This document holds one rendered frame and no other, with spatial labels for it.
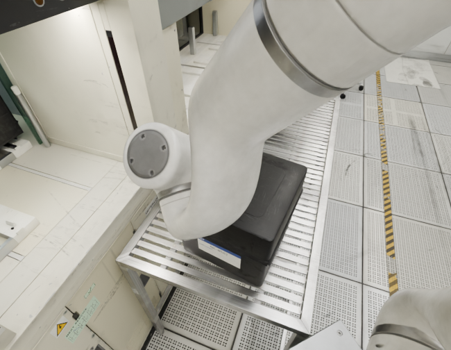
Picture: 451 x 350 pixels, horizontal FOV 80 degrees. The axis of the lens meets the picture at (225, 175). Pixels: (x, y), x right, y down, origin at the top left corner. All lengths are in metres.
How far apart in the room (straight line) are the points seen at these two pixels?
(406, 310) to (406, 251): 1.68
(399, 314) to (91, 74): 0.87
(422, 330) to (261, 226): 0.35
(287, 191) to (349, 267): 1.21
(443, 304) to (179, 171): 0.29
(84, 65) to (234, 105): 0.73
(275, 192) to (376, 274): 1.29
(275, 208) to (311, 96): 0.52
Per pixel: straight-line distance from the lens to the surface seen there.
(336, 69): 0.18
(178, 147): 0.33
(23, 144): 1.29
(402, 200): 2.40
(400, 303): 0.45
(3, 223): 1.01
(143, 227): 0.99
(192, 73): 1.65
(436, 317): 0.35
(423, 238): 2.24
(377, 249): 2.02
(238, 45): 0.20
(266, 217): 0.67
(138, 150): 0.35
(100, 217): 0.92
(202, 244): 0.81
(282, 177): 0.76
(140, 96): 0.83
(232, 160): 0.26
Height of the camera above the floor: 1.54
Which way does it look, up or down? 44 degrees down
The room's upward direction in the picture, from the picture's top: straight up
